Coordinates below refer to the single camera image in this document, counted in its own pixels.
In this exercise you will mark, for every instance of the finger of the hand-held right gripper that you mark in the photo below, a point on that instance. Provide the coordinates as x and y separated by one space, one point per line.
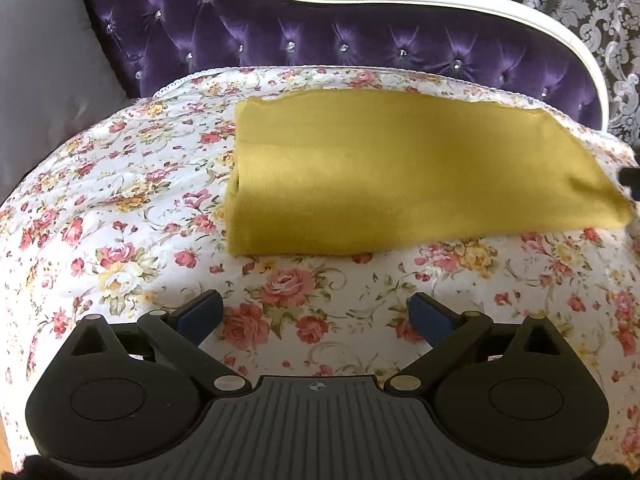
631 175

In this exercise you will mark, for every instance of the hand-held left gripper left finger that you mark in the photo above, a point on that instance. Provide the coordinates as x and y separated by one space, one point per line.
202 316

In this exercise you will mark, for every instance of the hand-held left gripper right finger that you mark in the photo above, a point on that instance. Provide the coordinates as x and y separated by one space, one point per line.
426 316

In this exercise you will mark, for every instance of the floral printed blanket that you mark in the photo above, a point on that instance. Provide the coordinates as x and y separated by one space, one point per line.
110 220

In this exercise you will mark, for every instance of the grey cushion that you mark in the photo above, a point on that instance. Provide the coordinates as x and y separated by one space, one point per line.
45 70

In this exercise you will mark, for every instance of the purple tufted sofa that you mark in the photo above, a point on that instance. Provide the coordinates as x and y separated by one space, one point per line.
300 20

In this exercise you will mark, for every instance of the mustard yellow knit sweater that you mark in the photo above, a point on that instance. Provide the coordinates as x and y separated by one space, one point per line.
390 170

